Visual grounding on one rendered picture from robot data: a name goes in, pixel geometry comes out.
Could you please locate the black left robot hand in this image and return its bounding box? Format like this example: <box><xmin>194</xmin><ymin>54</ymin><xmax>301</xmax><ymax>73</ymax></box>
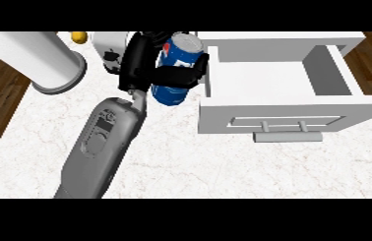
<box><xmin>118</xmin><ymin>30</ymin><xmax>211</xmax><ymax>92</ymax></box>

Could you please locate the blue soda can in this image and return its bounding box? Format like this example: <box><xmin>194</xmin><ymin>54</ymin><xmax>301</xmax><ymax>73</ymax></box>
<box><xmin>148</xmin><ymin>31</ymin><xmax>207</xmax><ymax>107</ymax></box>

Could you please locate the white open drawer box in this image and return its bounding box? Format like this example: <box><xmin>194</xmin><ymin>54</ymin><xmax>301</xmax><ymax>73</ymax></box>
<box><xmin>206</xmin><ymin>43</ymin><xmax>366</xmax><ymax>99</ymax></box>

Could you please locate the white drawer front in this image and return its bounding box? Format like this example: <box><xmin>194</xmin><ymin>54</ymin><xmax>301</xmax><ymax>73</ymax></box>
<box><xmin>197</xmin><ymin>94</ymin><xmax>368</xmax><ymax>135</ymax></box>

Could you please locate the white appliance with black marks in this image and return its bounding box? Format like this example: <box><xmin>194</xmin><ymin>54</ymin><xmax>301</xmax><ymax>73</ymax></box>
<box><xmin>90</xmin><ymin>30</ymin><xmax>135</xmax><ymax>76</ymax></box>

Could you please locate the small yellow object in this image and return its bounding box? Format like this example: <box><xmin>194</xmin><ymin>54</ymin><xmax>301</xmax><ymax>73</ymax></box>
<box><xmin>70</xmin><ymin>30</ymin><xmax>89</xmax><ymax>45</ymax></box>

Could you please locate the white cylinder with grey rim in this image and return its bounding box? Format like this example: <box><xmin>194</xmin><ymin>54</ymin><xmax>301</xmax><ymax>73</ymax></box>
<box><xmin>0</xmin><ymin>30</ymin><xmax>89</xmax><ymax>95</ymax></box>

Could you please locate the white cabinet body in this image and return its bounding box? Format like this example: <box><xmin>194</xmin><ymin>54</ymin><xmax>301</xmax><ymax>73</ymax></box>
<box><xmin>195</xmin><ymin>30</ymin><xmax>368</xmax><ymax>64</ymax></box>

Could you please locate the grey drawer handle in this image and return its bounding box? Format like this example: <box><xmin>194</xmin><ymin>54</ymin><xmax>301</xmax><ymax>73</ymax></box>
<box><xmin>251</xmin><ymin>120</ymin><xmax>325</xmax><ymax>144</ymax></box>

